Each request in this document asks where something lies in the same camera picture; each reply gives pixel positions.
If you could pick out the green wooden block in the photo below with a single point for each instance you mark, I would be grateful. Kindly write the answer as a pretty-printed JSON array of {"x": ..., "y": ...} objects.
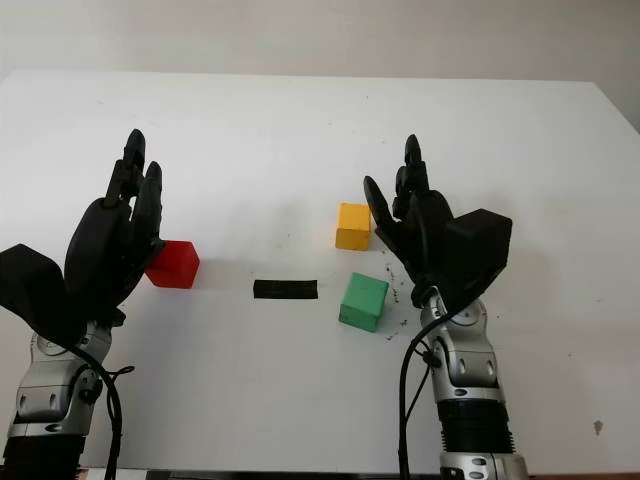
[{"x": 362, "y": 300}]

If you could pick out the black tape mark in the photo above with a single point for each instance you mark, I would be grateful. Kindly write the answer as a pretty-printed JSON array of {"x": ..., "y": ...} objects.
[{"x": 285, "y": 289}]

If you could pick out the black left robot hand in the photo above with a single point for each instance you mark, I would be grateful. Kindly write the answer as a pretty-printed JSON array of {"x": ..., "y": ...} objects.
[{"x": 97, "y": 250}]

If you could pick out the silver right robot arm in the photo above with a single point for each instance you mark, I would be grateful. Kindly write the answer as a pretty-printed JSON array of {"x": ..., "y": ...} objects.
[{"x": 470, "y": 370}]

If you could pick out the red wooden block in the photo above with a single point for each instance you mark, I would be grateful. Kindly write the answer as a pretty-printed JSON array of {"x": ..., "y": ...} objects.
[{"x": 172, "y": 262}]

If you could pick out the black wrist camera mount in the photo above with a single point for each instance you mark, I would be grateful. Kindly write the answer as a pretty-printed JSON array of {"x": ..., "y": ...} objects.
[
  {"x": 475, "y": 250},
  {"x": 30, "y": 290}
]

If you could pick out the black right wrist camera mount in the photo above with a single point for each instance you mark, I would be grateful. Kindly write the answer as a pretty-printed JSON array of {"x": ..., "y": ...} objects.
[{"x": 475, "y": 250}]

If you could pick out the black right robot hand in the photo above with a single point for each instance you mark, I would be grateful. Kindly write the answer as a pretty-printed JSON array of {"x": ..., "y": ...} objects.
[{"x": 425, "y": 235}]

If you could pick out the yellow wooden block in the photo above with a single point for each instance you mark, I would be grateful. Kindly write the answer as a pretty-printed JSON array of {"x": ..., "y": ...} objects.
[{"x": 354, "y": 225}]

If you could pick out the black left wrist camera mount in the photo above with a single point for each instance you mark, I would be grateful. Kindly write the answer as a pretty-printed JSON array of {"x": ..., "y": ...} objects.
[{"x": 30, "y": 290}]

